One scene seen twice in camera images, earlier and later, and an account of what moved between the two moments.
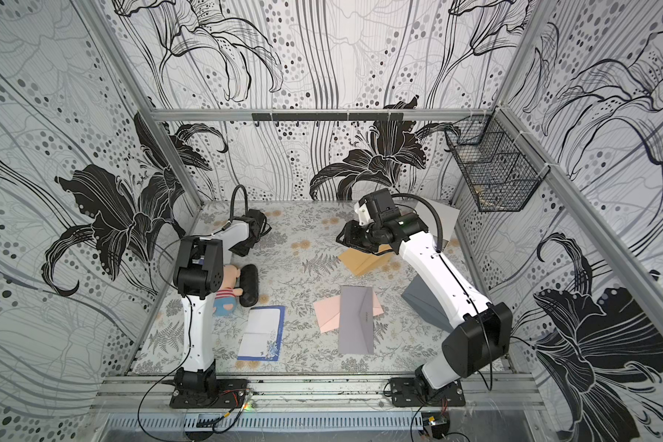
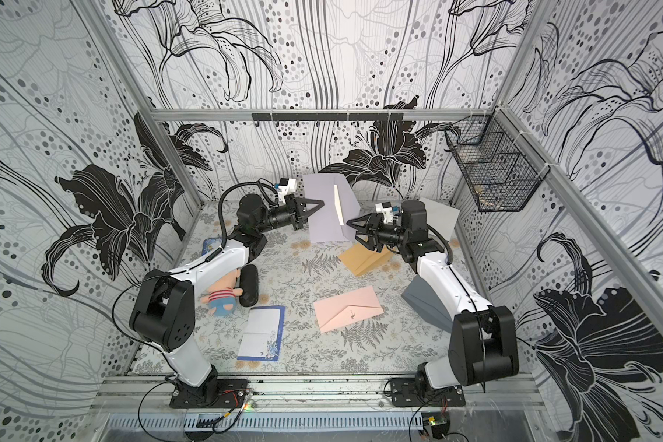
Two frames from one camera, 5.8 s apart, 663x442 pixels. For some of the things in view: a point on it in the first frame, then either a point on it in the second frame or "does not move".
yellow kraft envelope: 363,263 does not move
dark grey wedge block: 420,302 does not move
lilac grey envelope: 356,320 -> 330,223
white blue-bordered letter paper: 262,335 does not move
